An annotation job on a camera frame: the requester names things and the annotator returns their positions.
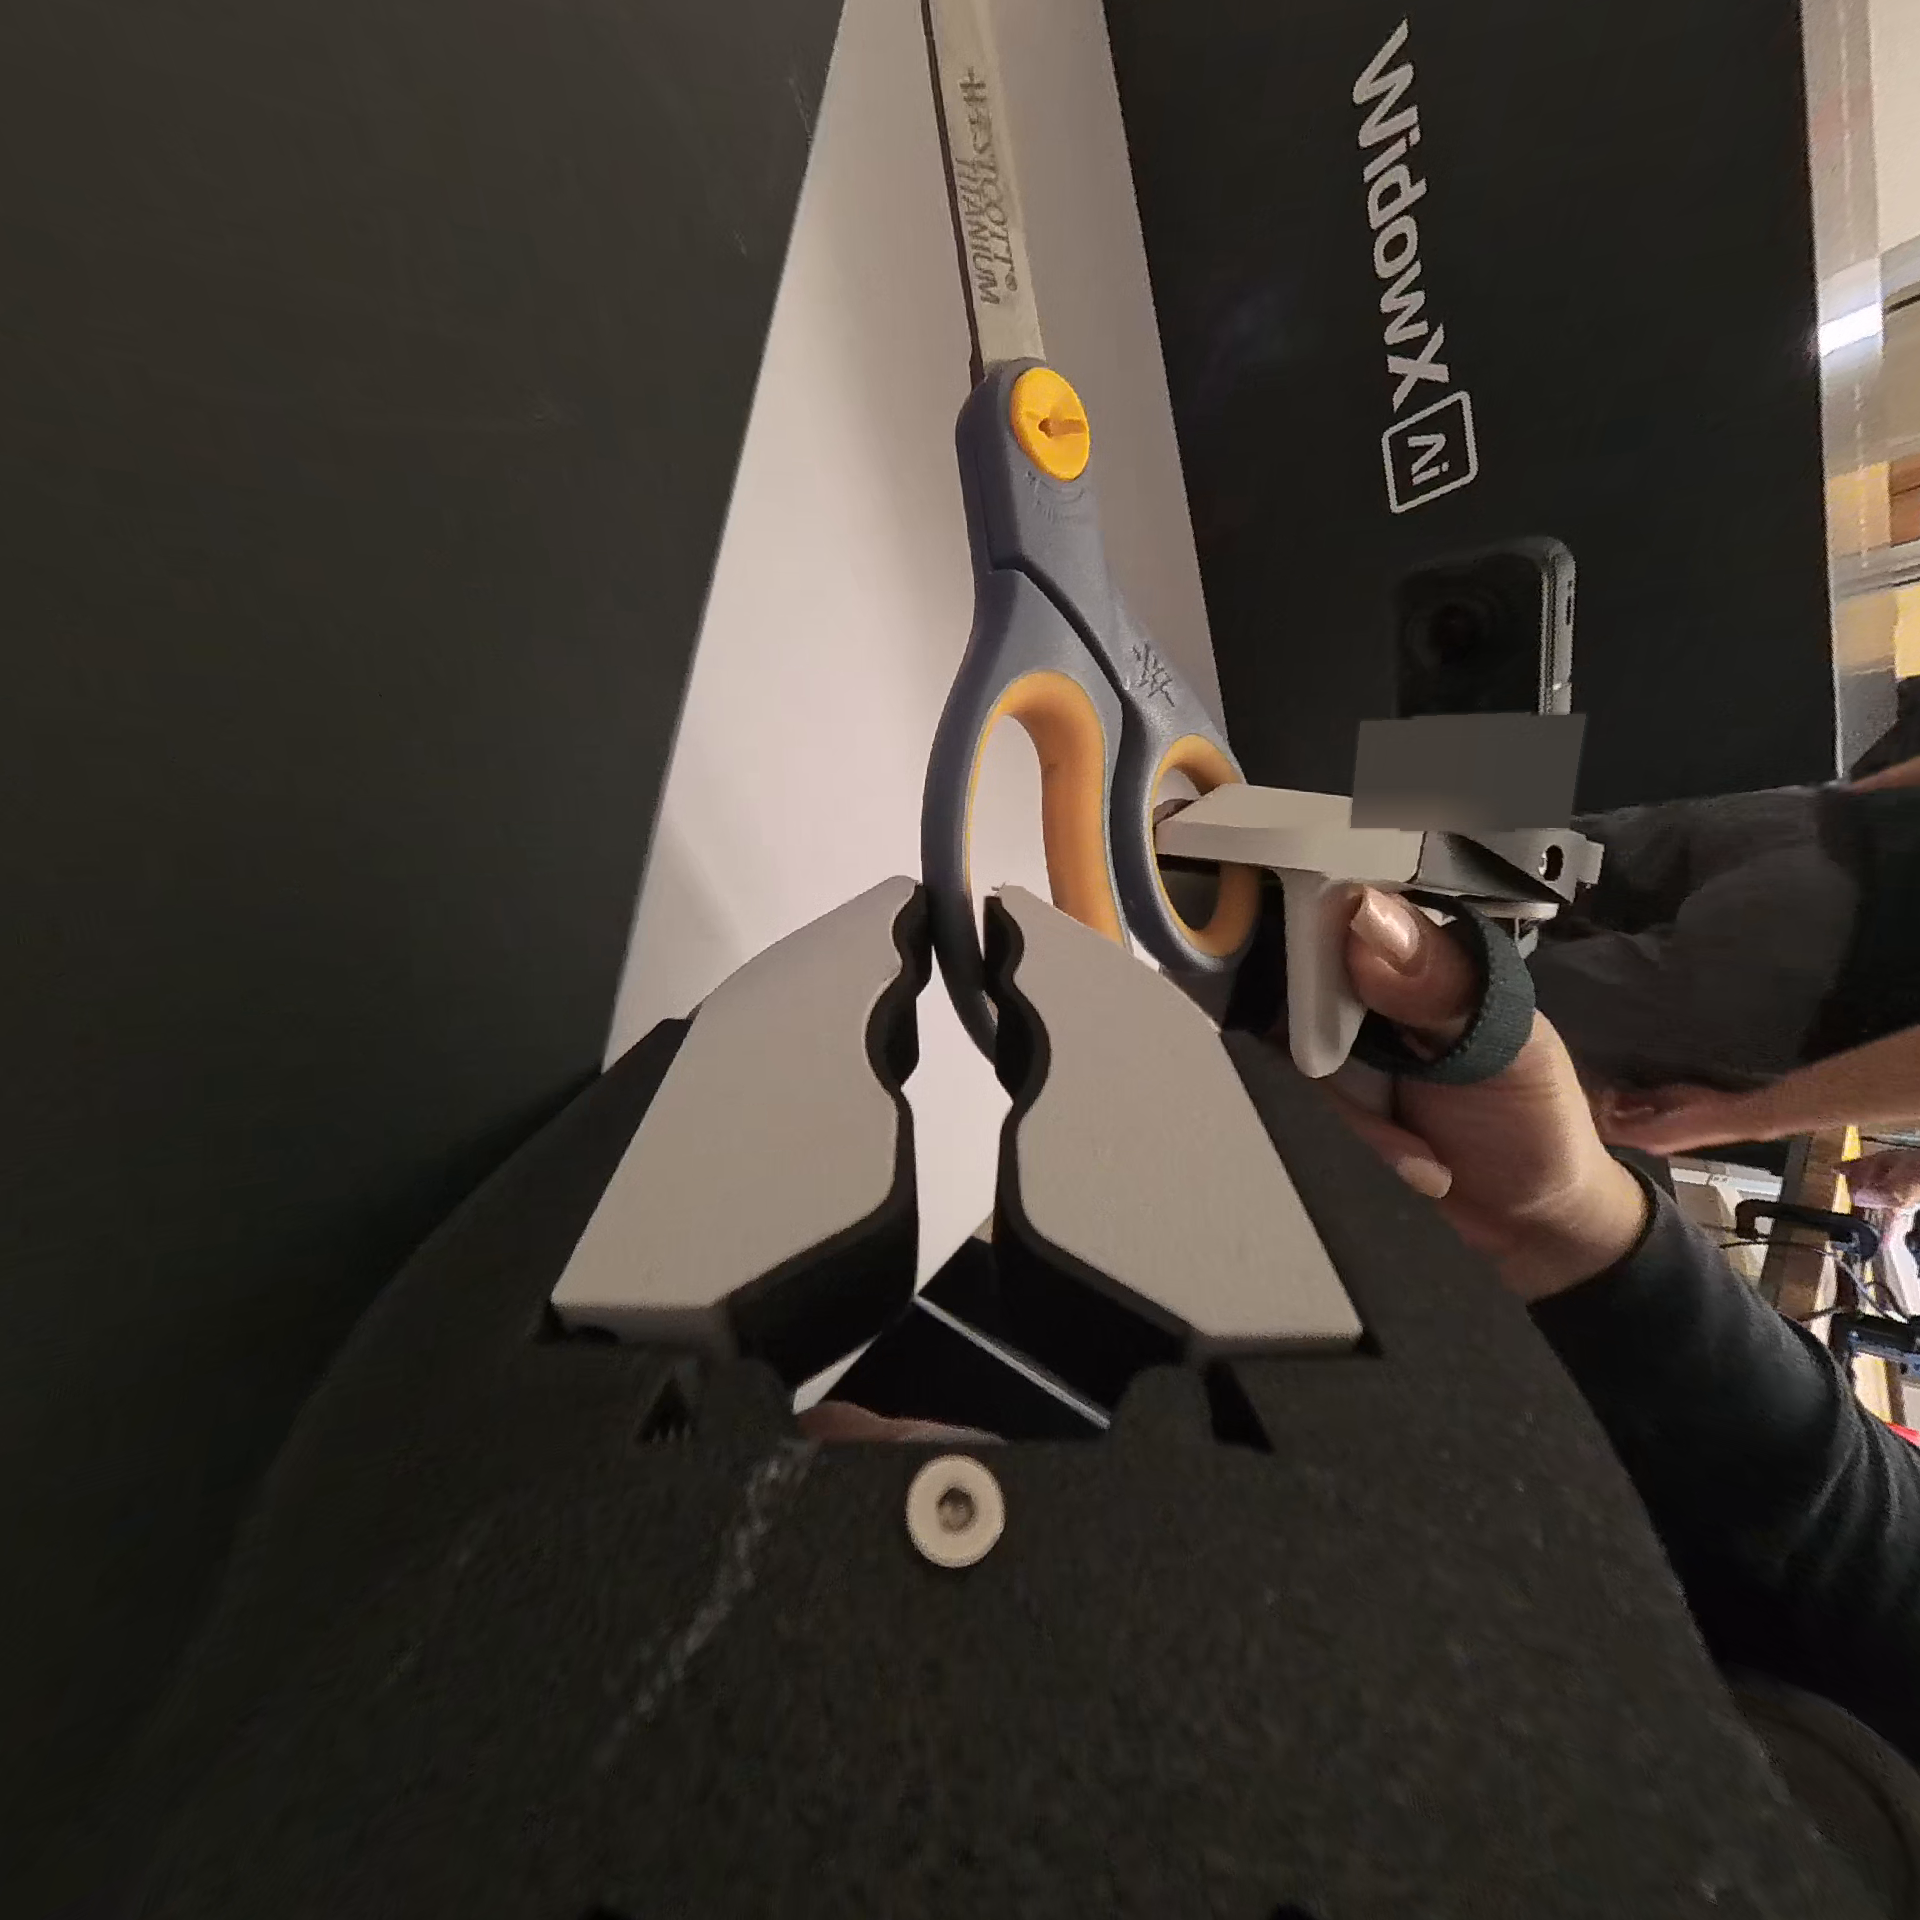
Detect black printed panel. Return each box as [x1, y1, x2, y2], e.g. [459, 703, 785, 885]
[1101, 0, 1845, 818]

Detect person's right hand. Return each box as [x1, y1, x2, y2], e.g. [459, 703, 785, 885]
[1318, 885, 1652, 1300]

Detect person's right forearm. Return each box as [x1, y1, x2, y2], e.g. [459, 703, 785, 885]
[1528, 1160, 1920, 1672]

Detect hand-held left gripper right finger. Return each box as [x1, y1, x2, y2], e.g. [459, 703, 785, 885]
[983, 882, 1366, 1362]

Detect white paper sheet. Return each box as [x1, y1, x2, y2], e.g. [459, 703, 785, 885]
[599, 0, 1224, 1426]

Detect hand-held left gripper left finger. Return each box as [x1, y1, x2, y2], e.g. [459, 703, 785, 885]
[550, 877, 934, 1362]

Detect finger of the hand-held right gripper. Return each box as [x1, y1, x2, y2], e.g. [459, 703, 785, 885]
[1155, 783, 1428, 903]

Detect grey and orange scissors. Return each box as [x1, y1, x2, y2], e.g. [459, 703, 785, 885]
[918, 0, 1264, 1066]

